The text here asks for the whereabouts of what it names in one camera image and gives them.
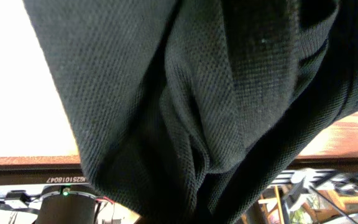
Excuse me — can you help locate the black polo shirt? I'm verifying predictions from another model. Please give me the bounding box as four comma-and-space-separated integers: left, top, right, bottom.
24, 0, 358, 223

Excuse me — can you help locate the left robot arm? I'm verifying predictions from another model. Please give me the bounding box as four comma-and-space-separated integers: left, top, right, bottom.
35, 185, 98, 224

